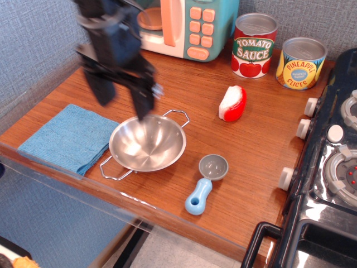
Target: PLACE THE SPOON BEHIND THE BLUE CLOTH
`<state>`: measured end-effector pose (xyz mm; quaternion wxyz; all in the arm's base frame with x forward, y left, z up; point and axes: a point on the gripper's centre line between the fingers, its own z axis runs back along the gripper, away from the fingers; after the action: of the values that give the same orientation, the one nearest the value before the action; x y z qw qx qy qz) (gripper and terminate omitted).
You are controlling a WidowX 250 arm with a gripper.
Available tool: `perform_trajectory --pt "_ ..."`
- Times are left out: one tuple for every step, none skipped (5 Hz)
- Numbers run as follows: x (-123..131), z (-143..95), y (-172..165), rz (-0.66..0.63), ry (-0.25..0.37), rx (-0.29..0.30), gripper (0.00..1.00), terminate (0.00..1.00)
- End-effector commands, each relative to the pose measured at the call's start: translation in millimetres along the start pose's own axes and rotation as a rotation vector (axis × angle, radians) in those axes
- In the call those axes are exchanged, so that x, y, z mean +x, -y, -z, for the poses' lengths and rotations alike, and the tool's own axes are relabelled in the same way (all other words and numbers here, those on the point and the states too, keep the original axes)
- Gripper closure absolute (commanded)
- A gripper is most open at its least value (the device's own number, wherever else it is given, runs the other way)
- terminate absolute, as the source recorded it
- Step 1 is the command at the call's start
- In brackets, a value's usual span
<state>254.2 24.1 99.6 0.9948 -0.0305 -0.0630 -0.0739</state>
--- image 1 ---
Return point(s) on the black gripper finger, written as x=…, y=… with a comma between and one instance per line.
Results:
x=143, y=100
x=103, y=89

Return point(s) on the white stove knob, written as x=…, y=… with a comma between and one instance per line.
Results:
x=310, y=107
x=302, y=128
x=285, y=178

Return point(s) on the folded blue cloth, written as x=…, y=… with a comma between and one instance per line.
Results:
x=73, y=140

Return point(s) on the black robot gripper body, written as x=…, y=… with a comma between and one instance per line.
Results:
x=138, y=70

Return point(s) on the teal toy microwave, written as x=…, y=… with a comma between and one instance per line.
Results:
x=192, y=30

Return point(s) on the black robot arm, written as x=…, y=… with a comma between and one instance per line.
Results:
x=113, y=54

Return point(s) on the red and white toy food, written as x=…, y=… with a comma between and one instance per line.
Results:
x=233, y=104

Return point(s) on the orange fuzzy object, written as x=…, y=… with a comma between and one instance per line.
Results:
x=24, y=262

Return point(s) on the steel bowl with handles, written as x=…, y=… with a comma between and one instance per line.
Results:
x=151, y=144

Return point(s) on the black toy stove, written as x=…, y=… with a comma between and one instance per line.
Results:
x=319, y=215

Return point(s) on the blue and grey toy spoon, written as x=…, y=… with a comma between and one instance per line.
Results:
x=212, y=168

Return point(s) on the pineapple slices can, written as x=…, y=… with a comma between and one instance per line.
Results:
x=300, y=63

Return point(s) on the tomato sauce can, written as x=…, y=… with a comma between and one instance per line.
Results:
x=253, y=44

